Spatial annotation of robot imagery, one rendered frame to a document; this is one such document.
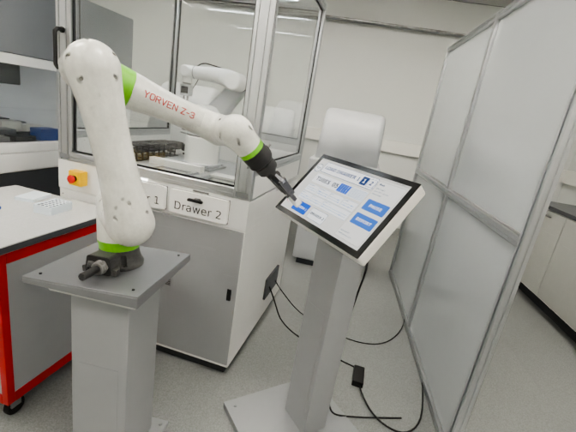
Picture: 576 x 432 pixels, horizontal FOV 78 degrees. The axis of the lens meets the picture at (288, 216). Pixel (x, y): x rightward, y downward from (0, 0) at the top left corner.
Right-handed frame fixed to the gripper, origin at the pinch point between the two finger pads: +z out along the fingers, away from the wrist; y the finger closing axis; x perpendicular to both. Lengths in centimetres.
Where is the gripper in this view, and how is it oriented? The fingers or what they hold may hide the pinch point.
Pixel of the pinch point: (293, 199)
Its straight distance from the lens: 135.8
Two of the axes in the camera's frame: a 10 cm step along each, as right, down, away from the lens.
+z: 5.5, 6.0, 5.8
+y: -5.0, -3.2, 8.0
